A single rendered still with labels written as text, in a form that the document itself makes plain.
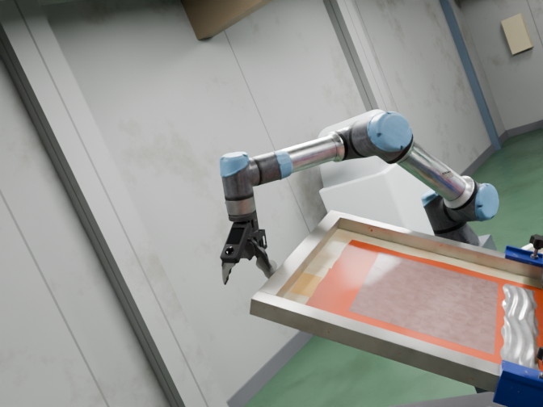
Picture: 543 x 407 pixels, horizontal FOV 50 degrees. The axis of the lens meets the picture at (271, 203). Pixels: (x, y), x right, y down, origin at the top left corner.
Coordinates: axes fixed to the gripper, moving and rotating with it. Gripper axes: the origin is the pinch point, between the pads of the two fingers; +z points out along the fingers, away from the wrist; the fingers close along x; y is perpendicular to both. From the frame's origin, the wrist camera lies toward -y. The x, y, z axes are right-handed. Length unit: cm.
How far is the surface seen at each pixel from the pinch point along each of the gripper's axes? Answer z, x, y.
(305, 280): -7.1, -19.8, -9.5
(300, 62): -37, 129, 429
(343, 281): -5.0, -27.3, -4.7
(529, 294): 6, -68, 15
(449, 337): 2, -52, -16
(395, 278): -2.3, -37.6, 4.2
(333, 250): -6.8, -20.8, 10.0
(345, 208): 87, 73, 342
